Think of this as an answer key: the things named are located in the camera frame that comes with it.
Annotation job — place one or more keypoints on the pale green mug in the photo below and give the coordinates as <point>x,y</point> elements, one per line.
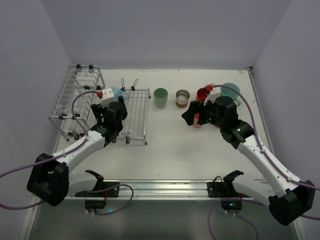
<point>228,91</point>

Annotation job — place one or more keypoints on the light blue mug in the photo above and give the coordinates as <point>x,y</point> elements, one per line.
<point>120,93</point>

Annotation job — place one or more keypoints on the left black controller box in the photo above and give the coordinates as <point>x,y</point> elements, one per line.
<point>94,205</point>

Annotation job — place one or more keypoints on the black controller box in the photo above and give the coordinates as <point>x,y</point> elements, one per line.
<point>233,207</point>
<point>94,205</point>

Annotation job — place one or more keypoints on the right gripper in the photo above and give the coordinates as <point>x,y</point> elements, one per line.
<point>198,114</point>

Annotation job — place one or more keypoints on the aluminium mounting rail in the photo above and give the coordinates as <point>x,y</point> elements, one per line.
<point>182,189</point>

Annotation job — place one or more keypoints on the metal wire dish rack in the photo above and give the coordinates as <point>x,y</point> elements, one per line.
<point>72,108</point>

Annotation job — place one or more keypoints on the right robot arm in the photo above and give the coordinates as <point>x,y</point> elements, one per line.
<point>287,196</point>

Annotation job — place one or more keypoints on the light green tumbler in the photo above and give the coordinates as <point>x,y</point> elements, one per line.
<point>160,96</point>

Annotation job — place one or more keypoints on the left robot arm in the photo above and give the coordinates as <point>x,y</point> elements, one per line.
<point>50,176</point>

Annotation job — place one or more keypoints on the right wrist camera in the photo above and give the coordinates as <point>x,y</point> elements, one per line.
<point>212,92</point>

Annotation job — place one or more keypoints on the right black controller box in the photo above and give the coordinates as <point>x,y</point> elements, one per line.
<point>233,207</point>

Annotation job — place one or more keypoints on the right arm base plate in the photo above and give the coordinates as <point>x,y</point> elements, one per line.
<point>220,189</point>

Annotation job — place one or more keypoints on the red mug black handle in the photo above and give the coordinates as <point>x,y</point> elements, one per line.
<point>201,95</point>

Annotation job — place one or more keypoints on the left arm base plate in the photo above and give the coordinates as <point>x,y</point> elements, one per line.
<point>112,193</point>

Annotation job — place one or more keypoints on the pink cup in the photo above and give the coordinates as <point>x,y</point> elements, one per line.
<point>196,121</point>

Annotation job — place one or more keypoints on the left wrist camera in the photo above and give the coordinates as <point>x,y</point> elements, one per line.
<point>107,97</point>

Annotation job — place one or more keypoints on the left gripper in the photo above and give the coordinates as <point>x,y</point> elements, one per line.
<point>98,115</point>

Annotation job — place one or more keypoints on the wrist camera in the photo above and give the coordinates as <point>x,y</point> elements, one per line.
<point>107,97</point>
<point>212,92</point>

